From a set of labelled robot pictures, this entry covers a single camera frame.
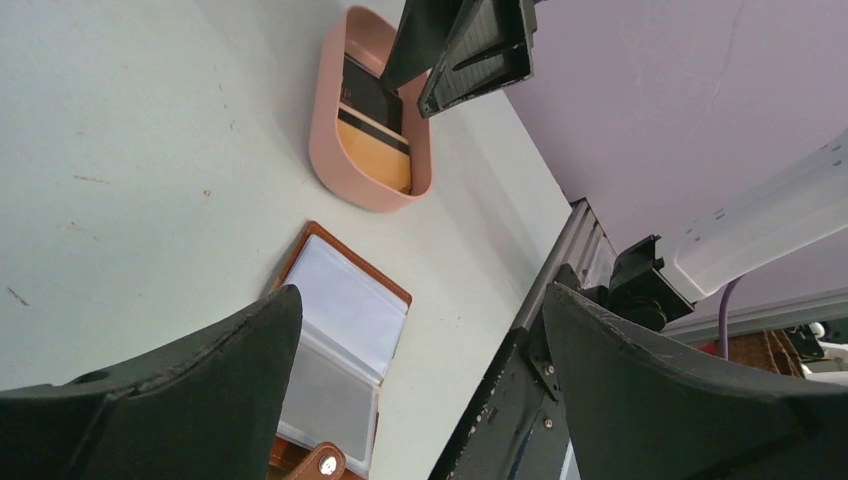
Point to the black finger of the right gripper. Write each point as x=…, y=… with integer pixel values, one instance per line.
x=488, y=47
x=428, y=31

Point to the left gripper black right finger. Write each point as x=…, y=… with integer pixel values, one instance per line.
x=640, y=405

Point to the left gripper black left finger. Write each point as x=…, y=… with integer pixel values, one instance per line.
x=205, y=406

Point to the pink oval tray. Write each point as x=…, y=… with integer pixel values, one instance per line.
x=368, y=38

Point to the brown leather card holder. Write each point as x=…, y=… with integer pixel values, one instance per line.
x=353, y=316

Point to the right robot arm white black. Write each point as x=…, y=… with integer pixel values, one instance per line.
x=662, y=277

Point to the stack of striped credit cards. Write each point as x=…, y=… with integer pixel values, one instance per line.
x=369, y=123

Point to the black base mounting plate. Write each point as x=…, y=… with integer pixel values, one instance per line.
x=514, y=426

